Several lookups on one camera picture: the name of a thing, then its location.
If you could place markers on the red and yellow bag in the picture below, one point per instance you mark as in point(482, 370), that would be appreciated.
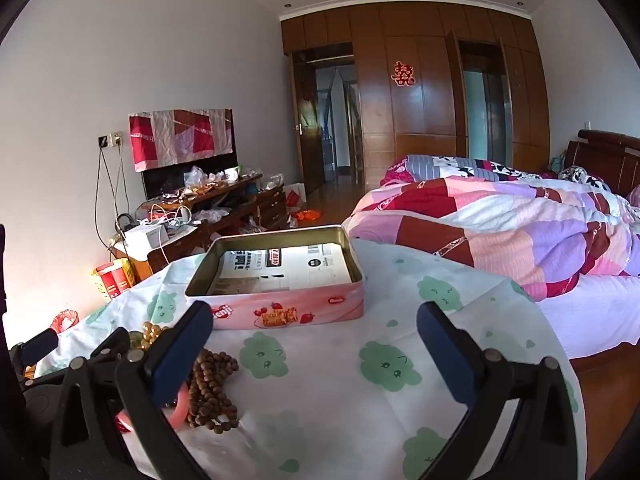
point(114, 280)

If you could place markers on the printed paper card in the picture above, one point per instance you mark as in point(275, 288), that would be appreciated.
point(300, 265)

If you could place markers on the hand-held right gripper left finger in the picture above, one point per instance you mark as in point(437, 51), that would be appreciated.
point(176, 360)

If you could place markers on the white bed sheet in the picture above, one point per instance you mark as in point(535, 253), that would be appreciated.
point(600, 310)

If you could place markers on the red plastic bag bin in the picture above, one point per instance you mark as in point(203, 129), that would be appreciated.
point(65, 321)

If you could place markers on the floral patterned quilt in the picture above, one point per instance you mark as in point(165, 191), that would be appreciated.
point(450, 165)

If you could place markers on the wooden television cabinet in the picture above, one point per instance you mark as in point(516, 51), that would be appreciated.
point(270, 205)

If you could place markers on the wooden wardrobe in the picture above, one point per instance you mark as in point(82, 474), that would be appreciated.
point(425, 120)

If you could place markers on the orange plastic bag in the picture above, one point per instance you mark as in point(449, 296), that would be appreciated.
point(307, 215)

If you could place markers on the pink tin box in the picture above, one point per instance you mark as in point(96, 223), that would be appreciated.
point(300, 310)

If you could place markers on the white mug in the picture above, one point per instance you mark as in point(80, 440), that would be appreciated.
point(232, 174)

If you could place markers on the red paper decoration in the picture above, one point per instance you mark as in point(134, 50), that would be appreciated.
point(403, 74)

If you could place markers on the wooden door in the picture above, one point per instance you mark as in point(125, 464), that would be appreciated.
point(310, 160)

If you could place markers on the patchwork quilt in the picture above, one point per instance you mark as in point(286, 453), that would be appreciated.
point(500, 230)

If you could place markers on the red and pink cloth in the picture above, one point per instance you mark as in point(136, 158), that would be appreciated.
point(180, 135)

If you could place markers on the wall socket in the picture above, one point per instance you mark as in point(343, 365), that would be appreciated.
point(111, 140)

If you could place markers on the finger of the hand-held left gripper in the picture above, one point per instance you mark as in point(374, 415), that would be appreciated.
point(37, 344)
point(110, 342)

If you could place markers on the black television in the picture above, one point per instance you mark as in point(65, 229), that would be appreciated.
point(165, 180)

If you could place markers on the white shopping bag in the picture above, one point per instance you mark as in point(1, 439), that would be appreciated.
point(295, 196)

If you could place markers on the white cloth with green clouds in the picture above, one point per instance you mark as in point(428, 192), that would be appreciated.
point(325, 385)

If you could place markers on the clear plastic bag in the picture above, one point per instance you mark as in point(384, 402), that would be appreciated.
point(194, 177)

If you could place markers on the white box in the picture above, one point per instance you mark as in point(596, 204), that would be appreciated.
point(147, 237)

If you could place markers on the wooden headboard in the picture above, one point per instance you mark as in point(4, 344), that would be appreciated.
point(600, 152)

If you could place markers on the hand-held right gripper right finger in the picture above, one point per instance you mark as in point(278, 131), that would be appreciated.
point(446, 360)

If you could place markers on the green jade bangle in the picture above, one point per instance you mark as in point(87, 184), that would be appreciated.
point(134, 339)

